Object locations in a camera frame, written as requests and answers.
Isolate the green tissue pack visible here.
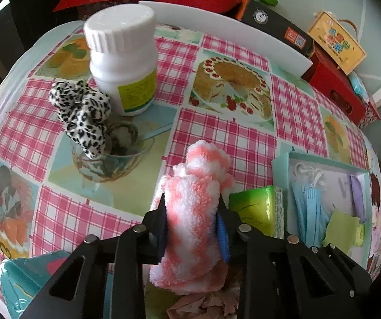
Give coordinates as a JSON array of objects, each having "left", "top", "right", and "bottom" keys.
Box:
[{"left": 229, "top": 185, "right": 284, "bottom": 239}]

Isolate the pink floral cloth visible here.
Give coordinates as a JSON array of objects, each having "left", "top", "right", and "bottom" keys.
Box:
[{"left": 167, "top": 287, "right": 239, "bottom": 319}]

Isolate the pink white fuzzy sock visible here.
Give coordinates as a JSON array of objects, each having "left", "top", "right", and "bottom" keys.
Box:
[{"left": 149, "top": 140, "right": 234, "bottom": 295}]

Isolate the blue face mask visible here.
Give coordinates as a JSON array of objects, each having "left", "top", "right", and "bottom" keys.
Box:
[{"left": 291, "top": 162, "right": 330, "bottom": 247}]

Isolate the purple cloth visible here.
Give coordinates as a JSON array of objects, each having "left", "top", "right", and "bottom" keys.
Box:
[{"left": 349, "top": 174, "right": 367, "bottom": 223}]

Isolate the leopard print scrunchie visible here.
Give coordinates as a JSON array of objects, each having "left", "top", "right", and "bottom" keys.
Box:
[{"left": 48, "top": 80, "right": 111, "bottom": 159}]

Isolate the white tray with teal rim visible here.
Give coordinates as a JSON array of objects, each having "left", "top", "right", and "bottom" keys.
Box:
[{"left": 271, "top": 151, "right": 372, "bottom": 267}]

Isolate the teal box lid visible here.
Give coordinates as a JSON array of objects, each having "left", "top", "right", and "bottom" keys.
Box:
[{"left": 0, "top": 251, "right": 69, "bottom": 318}]

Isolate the checkered picture tablecloth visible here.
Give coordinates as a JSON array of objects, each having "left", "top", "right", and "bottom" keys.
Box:
[{"left": 0, "top": 19, "right": 381, "bottom": 319}]

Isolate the patterned red storage box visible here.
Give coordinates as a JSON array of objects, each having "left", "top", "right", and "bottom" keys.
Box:
[{"left": 358, "top": 96, "right": 381, "bottom": 129}]

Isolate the blue wet wipes pack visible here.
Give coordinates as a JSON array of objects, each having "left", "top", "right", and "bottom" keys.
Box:
[{"left": 348, "top": 71, "right": 370, "bottom": 104}]

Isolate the white pill bottle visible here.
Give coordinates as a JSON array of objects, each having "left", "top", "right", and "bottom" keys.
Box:
[{"left": 84, "top": 4, "right": 159, "bottom": 117}]

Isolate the black box with labels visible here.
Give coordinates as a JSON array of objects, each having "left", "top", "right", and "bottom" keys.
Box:
[{"left": 235, "top": 0, "right": 313, "bottom": 56}]

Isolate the red gift box with handle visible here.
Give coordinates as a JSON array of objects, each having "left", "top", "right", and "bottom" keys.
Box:
[{"left": 302, "top": 45, "right": 365, "bottom": 125}]

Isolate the yellow gift case with handle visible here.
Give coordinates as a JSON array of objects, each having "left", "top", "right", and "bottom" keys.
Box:
[{"left": 308, "top": 10, "right": 367, "bottom": 75}]

